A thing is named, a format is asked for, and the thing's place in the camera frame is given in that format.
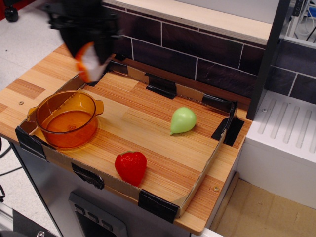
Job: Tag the white and orange toy sushi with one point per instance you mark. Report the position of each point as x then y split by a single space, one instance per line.
89 67

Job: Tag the white toy sink drainboard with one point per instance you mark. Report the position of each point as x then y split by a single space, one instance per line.
279 152

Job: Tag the grey toy oven front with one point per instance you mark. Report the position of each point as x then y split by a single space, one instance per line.
94 221

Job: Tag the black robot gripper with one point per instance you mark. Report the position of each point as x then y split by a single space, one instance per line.
83 21

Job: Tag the black caster wheel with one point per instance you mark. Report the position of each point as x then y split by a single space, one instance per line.
11 14

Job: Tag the red toy strawberry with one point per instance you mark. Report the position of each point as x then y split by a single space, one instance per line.
131 167

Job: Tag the green toy pear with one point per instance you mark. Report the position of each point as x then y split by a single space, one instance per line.
183 120

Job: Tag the amber transparent plastic pot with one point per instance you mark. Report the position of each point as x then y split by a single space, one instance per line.
67 119

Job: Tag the black vertical post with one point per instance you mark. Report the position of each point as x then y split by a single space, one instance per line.
259 89

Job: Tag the taped cardboard fence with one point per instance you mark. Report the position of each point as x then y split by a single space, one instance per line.
153 143

